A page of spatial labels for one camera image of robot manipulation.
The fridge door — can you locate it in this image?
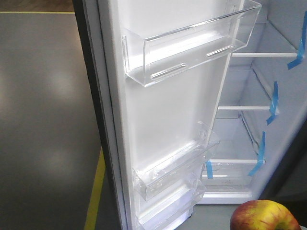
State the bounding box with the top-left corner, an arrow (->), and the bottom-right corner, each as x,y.
73,0 -> 232,230

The red yellow apple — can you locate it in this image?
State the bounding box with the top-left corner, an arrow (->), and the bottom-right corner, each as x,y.
230,199 -> 301,230

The clear fridge crisper drawer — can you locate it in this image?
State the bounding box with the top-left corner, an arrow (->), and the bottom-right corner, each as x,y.
201,159 -> 257,192

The dark grey fridge body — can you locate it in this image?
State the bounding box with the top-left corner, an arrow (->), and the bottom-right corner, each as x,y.
200,0 -> 307,205

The upper clear door bin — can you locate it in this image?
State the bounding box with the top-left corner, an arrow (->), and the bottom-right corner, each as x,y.
119,0 -> 261,87

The clear door bin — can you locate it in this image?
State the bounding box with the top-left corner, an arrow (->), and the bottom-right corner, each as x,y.
119,0 -> 261,87
133,121 -> 220,201
136,174 -> 205,230

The middle clear door bin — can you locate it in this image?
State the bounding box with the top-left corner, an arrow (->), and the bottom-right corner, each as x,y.
133,121 -> 220,201

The lower clear door bin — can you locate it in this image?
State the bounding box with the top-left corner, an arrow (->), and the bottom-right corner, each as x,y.
136,174 -> 205,230

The yellow floor tape line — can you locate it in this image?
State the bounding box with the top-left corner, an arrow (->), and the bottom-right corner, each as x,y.
84,149 -> 106,230

